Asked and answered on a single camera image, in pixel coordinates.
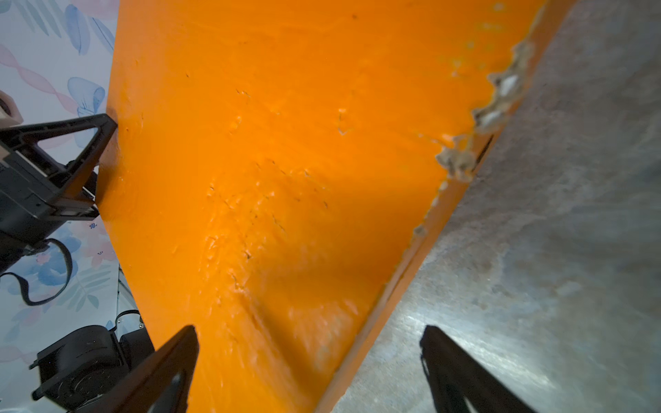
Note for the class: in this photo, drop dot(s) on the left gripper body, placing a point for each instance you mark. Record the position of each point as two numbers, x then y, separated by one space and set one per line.
29 210

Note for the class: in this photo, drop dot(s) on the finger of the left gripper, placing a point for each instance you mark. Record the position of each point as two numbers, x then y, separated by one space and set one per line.
24 154

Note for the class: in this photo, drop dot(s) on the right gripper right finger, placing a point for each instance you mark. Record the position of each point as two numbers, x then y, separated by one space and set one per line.
457 382

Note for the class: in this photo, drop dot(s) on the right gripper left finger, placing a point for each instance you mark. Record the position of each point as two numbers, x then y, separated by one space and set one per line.
161 383

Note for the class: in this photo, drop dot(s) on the orange shoebox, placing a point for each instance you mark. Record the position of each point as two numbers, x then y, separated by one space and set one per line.
282 169

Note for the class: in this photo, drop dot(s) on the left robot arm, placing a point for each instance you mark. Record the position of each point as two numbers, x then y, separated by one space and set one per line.
88 362

